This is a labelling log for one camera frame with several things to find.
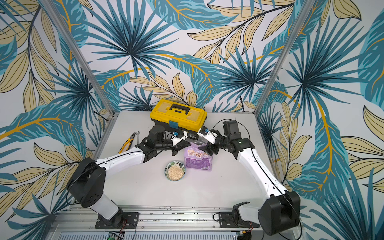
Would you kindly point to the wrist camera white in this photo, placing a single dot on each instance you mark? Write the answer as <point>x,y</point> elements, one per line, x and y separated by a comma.
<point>207,134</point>
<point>177,137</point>

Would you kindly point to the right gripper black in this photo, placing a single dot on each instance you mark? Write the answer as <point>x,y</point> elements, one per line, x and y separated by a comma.
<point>210,147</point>

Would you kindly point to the silver wrench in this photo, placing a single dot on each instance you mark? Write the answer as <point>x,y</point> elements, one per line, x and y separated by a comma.
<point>138,137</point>

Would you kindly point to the aluminium rail frame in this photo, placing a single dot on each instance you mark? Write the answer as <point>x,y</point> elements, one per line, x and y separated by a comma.
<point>163,223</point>

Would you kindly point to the oats in bowl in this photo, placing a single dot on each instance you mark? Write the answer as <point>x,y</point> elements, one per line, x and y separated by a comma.
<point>175,173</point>

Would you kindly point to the yellow black toolbox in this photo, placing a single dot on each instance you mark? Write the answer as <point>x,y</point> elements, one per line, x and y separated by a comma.
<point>175,116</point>

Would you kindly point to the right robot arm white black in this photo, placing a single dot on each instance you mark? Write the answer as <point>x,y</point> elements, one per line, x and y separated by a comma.
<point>280,210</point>

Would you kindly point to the yellow black pliers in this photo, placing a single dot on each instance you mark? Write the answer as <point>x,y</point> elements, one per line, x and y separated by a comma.
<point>127,144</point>

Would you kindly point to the purple oats bag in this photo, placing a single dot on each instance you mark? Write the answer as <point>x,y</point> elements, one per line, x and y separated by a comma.
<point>196,158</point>

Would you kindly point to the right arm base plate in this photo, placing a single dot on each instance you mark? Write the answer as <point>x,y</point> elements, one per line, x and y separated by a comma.
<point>228,220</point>

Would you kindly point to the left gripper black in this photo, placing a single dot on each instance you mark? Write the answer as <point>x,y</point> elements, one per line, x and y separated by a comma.
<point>179,146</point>

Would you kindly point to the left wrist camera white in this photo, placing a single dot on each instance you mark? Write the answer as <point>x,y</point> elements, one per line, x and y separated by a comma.
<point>177,137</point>

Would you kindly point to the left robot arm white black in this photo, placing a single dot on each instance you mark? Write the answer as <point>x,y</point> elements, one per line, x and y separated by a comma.
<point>86,185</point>

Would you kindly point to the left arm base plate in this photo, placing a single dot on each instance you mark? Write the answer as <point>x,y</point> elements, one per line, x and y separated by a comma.
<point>128,220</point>

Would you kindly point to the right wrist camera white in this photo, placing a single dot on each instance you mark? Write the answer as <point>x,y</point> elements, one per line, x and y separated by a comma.
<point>207,134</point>

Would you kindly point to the green leaf pattern bowl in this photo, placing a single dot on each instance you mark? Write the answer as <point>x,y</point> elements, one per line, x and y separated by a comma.
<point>177,164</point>

